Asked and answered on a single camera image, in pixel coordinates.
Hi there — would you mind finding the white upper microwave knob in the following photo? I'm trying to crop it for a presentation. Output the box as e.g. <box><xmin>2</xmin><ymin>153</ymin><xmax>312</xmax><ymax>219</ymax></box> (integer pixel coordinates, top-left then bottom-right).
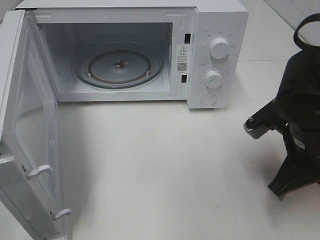
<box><xmin>209</xmin><ymin>36</ymin><xmax>230</xmax><ymax>59</ymax></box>

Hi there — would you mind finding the white microwave knob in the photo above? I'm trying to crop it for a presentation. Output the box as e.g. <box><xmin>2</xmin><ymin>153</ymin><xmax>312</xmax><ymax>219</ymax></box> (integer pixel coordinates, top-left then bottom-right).
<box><xmin>209</xmin><ymin>36</ymin><xmax>230</xmax><ymax>59</ymax></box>
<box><xmin>203</xmin><ymin>70</ymin><xmax>223</xmax><ymax>89</ymax></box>

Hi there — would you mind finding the white lower microwave knob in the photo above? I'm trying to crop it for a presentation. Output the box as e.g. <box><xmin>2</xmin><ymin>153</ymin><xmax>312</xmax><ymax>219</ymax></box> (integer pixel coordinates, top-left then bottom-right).
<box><xmin>203</xmin><ymin>70</ymin><xmax>223</xmax><ymax>89</ymax></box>

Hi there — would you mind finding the round microwave door button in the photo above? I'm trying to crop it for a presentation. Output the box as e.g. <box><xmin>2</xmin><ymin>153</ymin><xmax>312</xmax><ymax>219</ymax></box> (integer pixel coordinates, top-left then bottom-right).
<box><xmin>201</xmin><ymin>93</ymin><xmax>217</xmax><ymax>106</ymax></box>

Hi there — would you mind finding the white microwave door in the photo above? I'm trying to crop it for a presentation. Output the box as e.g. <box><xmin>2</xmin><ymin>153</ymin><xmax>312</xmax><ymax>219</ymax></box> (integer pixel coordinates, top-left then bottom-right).
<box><xmin>0</xmin><ymin>10</ymin><xmax>71</xmax><ymax>240</ymax></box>

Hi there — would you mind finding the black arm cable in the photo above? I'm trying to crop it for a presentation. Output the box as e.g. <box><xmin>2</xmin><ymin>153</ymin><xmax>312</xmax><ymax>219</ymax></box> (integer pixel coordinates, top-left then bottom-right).
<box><xmin>292</xmin><ymin>13</ymin><xmax>320</xmax><ymax>51</ymax></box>

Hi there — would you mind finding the white microwave oven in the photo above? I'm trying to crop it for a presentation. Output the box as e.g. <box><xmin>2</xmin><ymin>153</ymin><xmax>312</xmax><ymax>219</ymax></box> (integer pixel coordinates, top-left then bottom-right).
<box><xmin>17</xmin><ymin>0</ymin><xmax>249</xmax><ymax>109</ymax></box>

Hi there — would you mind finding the glass microwave turntable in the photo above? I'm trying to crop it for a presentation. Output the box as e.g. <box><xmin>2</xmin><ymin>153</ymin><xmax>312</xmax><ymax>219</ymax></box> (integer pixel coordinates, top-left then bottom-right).
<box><xmin>74</xmin><ymin>41</ymin><xmax>166</xmax><ymax>90</ymax></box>

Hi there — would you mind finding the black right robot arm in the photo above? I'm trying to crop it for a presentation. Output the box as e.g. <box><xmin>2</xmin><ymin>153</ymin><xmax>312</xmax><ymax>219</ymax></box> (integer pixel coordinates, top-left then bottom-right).
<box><xmin>243</xmin><ymin>50</ymin><xmax>320</xmax><ymax>200</ymax></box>

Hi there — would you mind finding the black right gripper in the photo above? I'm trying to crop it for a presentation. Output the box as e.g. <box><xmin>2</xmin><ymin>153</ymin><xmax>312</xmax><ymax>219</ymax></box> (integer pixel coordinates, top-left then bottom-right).
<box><xmin>251</xmin><ymin>99</ymin><xmax>320</xmax><ymax>200</ymax></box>

